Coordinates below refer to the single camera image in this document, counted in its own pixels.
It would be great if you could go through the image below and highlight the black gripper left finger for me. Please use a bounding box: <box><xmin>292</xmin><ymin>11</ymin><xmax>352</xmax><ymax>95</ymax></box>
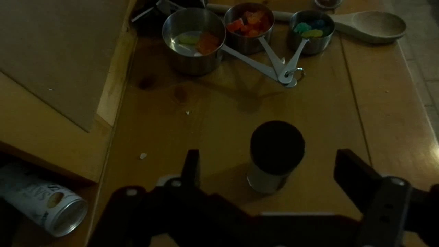
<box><xmin>155</xmin><ymin>149</ymin><xmax>217</xmax><ymax>217</ymax></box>

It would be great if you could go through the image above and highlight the wooden spoon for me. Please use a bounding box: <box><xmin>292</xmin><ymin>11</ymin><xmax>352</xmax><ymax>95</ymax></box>
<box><xmin>207</xmin><ymin>3</ymin><xmax>407</xmax><ymax>47</ymax></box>

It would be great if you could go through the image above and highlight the brown plywood board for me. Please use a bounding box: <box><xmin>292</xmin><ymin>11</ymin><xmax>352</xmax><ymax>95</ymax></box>
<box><xmin>0</xmin><ymin>0</ymin><xmax>132</xmax><ymax>135</ymax></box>

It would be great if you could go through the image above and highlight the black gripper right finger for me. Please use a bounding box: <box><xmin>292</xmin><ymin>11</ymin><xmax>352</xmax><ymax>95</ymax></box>
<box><xmin>333</xmin><ymin>147</ymin><xmax>413</xmax><ymax>231</ymax></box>

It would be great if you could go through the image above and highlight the large metal measuring cup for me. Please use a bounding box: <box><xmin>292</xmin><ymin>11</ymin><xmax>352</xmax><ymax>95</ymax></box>
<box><xmin>160</xmin><ymin>7</ymin><xmax>299</xmax><ymax>88</ymax></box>

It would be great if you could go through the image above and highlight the white printed cylindrical container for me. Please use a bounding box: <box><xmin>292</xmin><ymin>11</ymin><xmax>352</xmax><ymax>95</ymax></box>
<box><xmin>0</xmin><ymin>161</ymin><xmax>89</xmax><ymax>239</ymax></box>

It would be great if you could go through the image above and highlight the wooden pine dresser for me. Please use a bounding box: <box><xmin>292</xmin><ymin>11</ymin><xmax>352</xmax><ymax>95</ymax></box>
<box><xmin>0</xmin><ymin>0</ymin><xmax>439</xmax><ymax>247</ymax></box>

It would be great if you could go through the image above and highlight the medium metal measuring cup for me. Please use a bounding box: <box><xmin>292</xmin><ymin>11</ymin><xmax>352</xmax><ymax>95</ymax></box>
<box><xmin>222</xmin><ymin>2</ymin><xmax>293</xmax><ymax>87</ymax></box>

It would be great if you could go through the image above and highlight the black yellow labelled bottle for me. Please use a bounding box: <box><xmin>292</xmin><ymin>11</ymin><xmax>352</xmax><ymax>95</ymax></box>
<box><xmin>129</xmin><ymin>0</ymin><xmax>208</xmax><ymax>39</ymax></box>

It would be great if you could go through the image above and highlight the small metal measuring cup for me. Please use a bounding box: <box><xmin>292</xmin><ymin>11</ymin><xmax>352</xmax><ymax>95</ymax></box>
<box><xmin>276</xmin><ymin>9</ymin><xmax>337</xmax><ymax>87</ymax></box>

